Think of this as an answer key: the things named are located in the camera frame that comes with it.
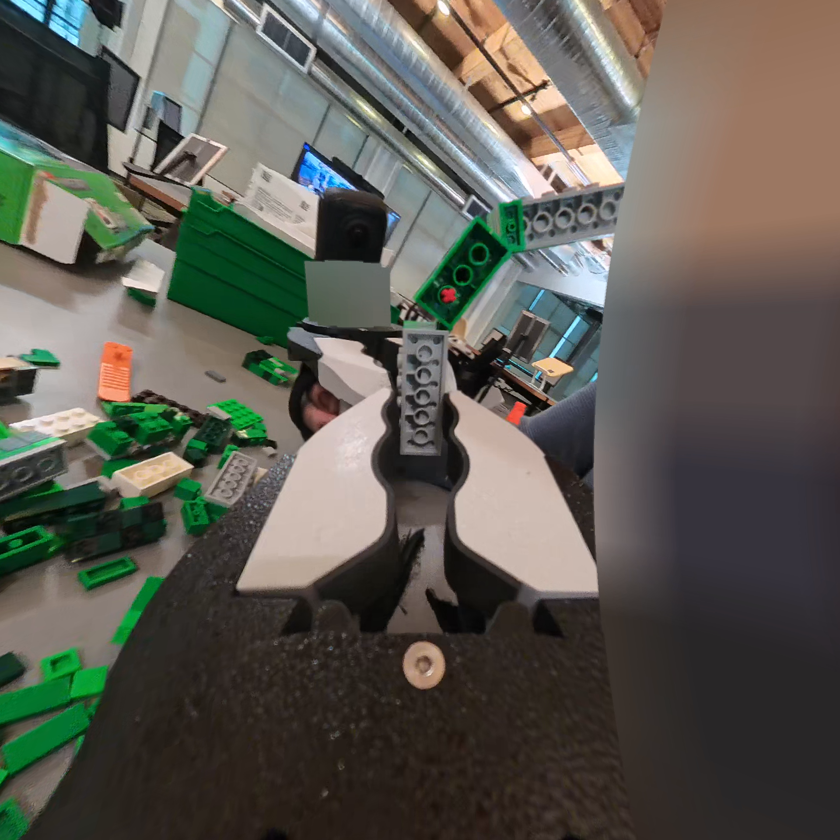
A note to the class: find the black monitor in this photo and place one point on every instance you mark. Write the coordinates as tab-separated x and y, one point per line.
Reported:
52	98

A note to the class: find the grey technic brick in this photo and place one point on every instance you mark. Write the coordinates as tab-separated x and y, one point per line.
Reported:
423	394
231	479
33	469
571	220

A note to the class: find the tablet on stand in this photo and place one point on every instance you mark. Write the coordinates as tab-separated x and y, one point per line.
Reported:
193	157

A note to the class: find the green toy box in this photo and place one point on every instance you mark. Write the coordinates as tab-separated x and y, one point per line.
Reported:
13	197

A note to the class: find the silver ventilation duct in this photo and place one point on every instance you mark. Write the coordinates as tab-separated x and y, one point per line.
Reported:
367	59
571	52

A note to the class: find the pile of loose green bricks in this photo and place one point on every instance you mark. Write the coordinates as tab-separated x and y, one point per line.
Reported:
151	426

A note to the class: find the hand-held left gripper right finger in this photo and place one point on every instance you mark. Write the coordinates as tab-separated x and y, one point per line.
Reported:
518	518

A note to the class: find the white plastic bags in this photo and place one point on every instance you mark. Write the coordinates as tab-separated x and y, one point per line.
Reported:
275	197

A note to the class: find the green hollow brick block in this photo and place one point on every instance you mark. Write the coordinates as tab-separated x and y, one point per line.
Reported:
463	275

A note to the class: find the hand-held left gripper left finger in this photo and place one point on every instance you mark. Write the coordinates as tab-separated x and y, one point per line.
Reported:
321	518

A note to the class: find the black studded plate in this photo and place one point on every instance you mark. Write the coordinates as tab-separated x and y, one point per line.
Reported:
167	403

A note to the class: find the person's right forearm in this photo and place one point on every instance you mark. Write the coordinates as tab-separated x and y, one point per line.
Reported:
558	433

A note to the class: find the orange brick separator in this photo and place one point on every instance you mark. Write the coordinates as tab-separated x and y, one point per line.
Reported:
115	371

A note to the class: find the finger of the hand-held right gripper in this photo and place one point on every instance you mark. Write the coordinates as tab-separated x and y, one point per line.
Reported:
354	374

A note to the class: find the black and yellow brick build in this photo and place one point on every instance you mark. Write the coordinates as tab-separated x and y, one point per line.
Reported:
16	380

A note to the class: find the white brick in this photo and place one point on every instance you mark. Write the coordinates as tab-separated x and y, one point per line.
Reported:
59	425

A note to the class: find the stack of green bins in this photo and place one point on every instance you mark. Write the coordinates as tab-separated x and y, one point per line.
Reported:
229	262

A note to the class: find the person's right hand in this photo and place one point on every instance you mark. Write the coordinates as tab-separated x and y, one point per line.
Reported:
323	407

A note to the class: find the cream brick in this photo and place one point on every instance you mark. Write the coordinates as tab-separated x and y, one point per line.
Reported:
151	474

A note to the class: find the wall television screen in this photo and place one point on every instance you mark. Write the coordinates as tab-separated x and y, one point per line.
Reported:
308	170

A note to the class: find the grey desk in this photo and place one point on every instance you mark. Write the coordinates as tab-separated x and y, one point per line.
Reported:
52	315

